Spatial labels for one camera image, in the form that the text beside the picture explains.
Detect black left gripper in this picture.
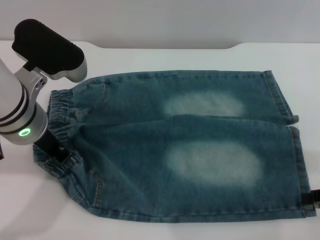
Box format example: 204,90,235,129
33,131,74,165

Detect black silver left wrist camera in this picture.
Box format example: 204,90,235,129
11,18,87,84

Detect blue denim shorts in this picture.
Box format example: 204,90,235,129
32,69,315,213

